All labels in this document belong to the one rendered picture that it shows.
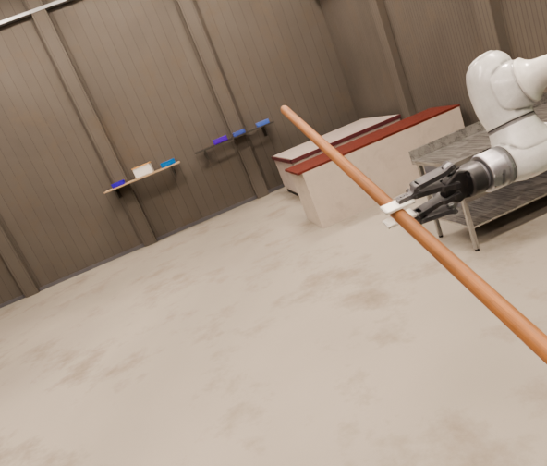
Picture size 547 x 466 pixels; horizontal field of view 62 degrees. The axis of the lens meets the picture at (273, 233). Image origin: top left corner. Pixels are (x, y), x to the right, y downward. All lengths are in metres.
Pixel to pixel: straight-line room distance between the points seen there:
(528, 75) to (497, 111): 0.09
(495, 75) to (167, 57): 10.02
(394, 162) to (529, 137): 5.89
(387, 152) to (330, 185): 0.98
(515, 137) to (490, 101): 0.09
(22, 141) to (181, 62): 3.80
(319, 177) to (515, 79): 5.57
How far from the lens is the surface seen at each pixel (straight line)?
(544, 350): 0.76
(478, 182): 1.07
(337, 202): 6.70
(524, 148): 1.12
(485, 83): 1.14
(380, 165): 6.88
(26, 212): 11.39
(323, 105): 11.28
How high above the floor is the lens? 1.92
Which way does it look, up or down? 15 degrees down
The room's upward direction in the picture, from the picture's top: 22 degrees counter-clockwise
